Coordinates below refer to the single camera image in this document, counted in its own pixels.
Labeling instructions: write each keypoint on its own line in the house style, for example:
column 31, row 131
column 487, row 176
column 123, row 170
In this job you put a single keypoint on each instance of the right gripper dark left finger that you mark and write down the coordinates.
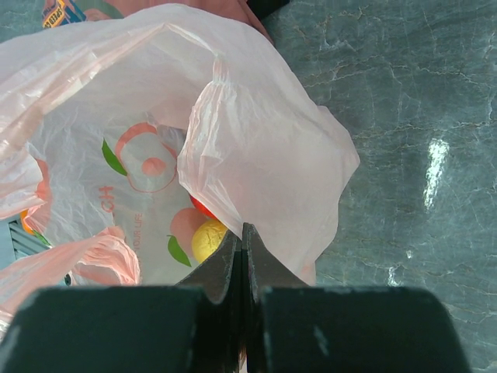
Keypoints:
column 188, row 327

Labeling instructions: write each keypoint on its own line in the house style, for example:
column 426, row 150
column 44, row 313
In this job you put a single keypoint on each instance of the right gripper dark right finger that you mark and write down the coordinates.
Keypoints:
column 293, row 327

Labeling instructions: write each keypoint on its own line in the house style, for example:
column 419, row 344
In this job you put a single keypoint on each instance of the red apple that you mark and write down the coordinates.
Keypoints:
column 201, row 208

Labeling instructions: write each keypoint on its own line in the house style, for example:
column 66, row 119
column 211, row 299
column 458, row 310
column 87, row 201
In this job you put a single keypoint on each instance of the orange fruit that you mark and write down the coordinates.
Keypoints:
column 26, row 222

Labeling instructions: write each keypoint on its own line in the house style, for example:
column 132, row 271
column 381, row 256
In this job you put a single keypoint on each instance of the pink plastic bag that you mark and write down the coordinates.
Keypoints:
column 108, row 127

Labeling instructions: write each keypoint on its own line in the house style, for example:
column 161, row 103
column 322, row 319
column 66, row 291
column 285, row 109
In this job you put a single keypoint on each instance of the black cloth under shirt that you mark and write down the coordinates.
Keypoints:
column 264, row 8

